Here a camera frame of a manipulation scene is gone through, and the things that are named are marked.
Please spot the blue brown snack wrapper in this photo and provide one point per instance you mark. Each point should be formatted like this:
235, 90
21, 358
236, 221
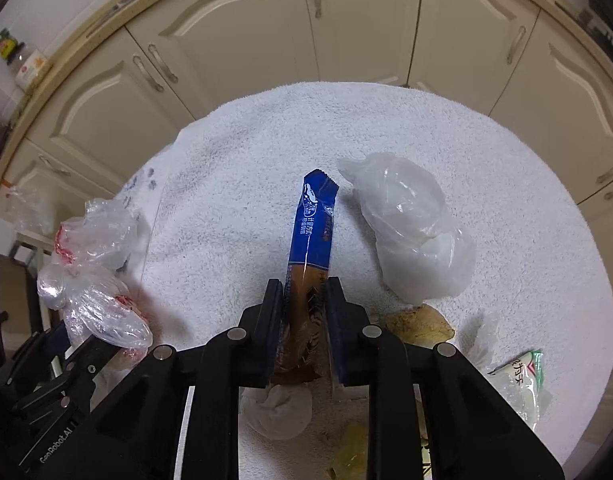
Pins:
307, 271

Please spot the green white wrapper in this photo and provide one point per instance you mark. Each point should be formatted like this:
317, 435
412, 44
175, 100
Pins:
521, 383

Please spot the clear plastic bag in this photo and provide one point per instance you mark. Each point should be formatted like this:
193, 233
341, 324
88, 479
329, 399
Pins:
423, 251

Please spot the small brown potato piece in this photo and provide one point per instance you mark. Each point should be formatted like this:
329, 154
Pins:
350, 461

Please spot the clear bag with red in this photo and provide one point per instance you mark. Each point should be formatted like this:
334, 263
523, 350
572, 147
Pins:
82, 280

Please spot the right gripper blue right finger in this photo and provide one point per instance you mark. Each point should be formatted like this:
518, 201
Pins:
349, 347

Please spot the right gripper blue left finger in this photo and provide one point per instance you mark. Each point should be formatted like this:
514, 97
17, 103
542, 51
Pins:
269, 328

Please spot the glass jar with lid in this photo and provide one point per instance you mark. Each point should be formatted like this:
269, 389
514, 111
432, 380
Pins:
25, 62

